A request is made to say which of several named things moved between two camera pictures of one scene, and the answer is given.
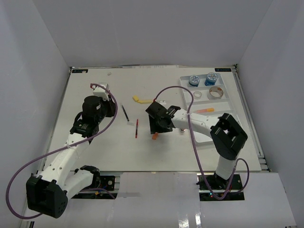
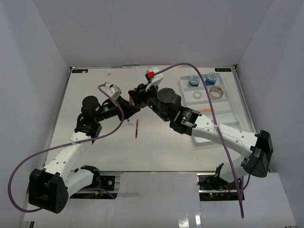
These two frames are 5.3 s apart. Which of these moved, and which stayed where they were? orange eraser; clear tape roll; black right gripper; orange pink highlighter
Moved: black right gripper; orange eraser
Stayed: orange pink highlighter; clear tape roll
